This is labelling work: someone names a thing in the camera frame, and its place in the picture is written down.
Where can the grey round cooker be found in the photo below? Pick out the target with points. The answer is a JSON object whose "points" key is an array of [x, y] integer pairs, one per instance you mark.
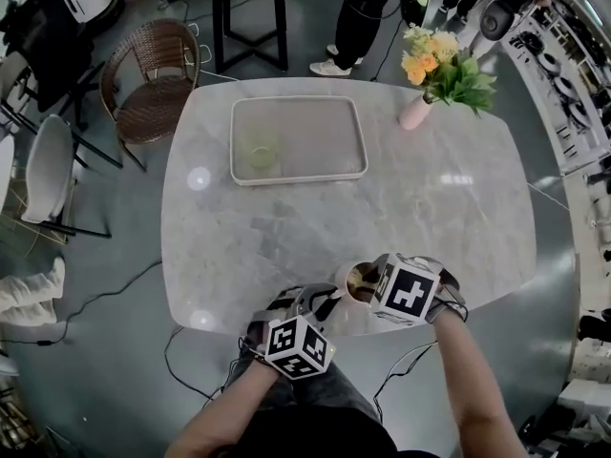
{"points": [[497, 17]]}

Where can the person's black shirt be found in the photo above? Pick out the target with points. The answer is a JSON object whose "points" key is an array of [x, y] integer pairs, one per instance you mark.
{"points": [[310, 434]]}

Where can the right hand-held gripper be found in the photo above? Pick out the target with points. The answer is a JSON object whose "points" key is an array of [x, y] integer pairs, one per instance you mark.
{"points": [[406, 294]]}

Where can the white rectangular tray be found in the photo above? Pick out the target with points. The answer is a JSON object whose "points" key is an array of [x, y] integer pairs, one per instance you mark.
{"points": [[315, 136]]}

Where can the white chair with black legs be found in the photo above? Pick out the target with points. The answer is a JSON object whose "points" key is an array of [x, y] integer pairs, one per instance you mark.
{"points": [[48, 165]]}

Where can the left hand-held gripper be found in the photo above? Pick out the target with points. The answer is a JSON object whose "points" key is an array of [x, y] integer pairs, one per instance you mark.
{"points": [[298, 346]]}

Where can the green glass tumbler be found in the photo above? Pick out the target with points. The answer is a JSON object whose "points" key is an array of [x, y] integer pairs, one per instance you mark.
{"points": [[260, 151]]}

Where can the black office chair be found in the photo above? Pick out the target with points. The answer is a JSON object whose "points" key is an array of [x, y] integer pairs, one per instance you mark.
{"points": [[43, 46]]}

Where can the white shelf with cookware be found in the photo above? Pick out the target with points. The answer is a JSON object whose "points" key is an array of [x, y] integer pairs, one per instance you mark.
{"points": [[568, 89]]}

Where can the yellow flower bouquet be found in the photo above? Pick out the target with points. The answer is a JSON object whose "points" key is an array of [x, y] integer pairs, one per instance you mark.
{"points": [[448, 72]]}

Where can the white cup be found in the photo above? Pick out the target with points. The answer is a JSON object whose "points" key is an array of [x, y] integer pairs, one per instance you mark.
{"points": [[344, 277]]}

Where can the person's right forearm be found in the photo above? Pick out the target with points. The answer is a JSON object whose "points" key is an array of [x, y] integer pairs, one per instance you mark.
{"points": [[470, 389]]}

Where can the pink vase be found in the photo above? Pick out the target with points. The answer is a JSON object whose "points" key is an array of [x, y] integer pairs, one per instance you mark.
{"points": [[413, 112]]}

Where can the brown wicker chair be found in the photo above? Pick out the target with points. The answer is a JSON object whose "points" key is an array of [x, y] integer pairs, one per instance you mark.
{"points": [[153, 103]]}

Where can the white crumpled cloth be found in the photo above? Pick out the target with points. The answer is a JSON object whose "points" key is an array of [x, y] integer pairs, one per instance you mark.
{"points": [[28, 294]]}

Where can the person's grey trousers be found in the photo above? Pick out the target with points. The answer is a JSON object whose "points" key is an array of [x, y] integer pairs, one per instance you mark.
{"points": [[343, 389]]}

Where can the person's left forearm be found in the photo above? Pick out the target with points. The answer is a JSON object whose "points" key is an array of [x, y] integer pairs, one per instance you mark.
{"points": [[224, 413]]}

